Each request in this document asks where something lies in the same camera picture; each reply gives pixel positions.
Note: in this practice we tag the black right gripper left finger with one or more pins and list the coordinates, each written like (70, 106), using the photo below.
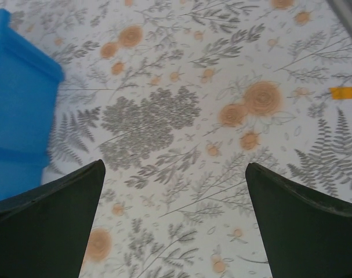
(42, 228)

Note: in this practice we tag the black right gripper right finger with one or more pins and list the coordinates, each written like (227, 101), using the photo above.
(309, 234)

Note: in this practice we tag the blue plastic bin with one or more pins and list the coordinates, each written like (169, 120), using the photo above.
(17, 107)

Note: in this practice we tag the orange tape marker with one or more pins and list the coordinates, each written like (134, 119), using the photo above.
(341, 93)

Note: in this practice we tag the grey metal frame bar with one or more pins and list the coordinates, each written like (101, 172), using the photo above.
(348, 20)

